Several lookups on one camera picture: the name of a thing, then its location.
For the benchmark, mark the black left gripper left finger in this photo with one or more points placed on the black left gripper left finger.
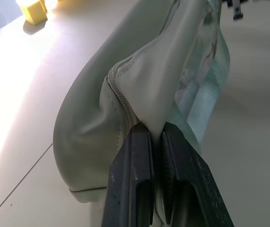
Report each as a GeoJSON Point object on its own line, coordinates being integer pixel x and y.
{"type": "Point", "coordinates": [125, 179]}

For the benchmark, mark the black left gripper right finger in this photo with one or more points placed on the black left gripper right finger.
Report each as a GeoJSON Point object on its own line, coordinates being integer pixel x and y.
{"type": "Point", "coordinates": [196, 184]}

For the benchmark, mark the pale green zip pouch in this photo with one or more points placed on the pale green zip pouch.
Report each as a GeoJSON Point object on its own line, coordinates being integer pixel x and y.
{"type": "Point", "coordinates": [97, 94]}

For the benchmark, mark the black metal clamp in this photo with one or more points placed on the black metal clamp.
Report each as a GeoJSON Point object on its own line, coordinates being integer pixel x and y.
{"type": "Point", "coordinates": [237, 9]}

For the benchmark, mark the yellow block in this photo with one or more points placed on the yellow block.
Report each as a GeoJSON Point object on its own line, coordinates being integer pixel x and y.
{"type": "Point", "coordinates": [34, 11]}

